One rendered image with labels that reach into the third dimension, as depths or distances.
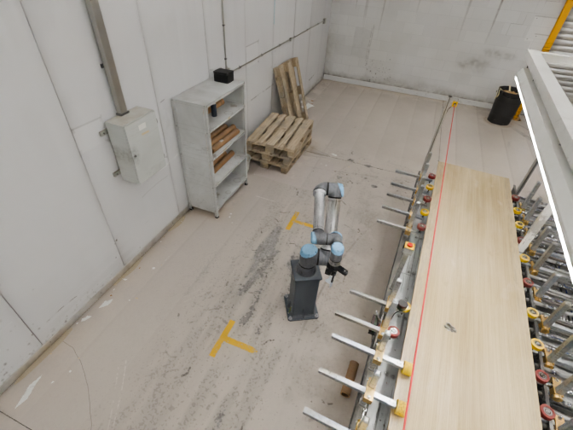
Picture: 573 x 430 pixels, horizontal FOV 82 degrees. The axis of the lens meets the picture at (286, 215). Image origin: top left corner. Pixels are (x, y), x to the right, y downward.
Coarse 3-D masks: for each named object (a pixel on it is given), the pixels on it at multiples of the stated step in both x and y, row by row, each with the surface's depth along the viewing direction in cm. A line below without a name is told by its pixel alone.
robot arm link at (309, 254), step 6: (306, 246) 293; (312, 246) 292; (300, 252) 291; (306, 252) 287; (312, 252) 287; (318, 252) 289; (300, 258) 293; (306, 258) 287; (312, 258) 287; (318, 258) 288; (300, 264) 297; (306, 264) 292; (312, 264) 294
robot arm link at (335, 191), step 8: (328, 184) 280; (336, 184) 280; (328, 192) 280; (336, 192) 279; (328, 200) 284; (336, 200) 281; (328, 208) 284; (336, 208) 282; (328, 216) 285; (336, 216) 284; (328, 224) 285; (336, 224) 286; (328, 232) 286; (320, 248) 294; (328, 248) 286; (320, 256) 288; (328, 256) 287; (320, 264) 291
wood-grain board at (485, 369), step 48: (432, 192) 362; (480, 192) 366; (432, 240) 302; (480, 240) 306; (432, 288) 259; (480, 288) 262; (432, 336) 228; (480, 336) 230; (528, 336) 232; (432, 384) 203; (480, 384) 204; (528, 384) 206
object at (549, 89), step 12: (528, 60) 211; (540, 60) 200; (552, 60) 215; (564, 60) 213; (540, 72) 180; (540, 84) 171; (552, 84) 164; (552, 96) 150; (564, 96) 151; (552, 108) 144; (564, 108) 139; (552, 120) 139; (564, 120) 129; (564, 132) 123; (564, 144) 120; (540, 216) 278; (540, 228) 281; (528, 240) 291
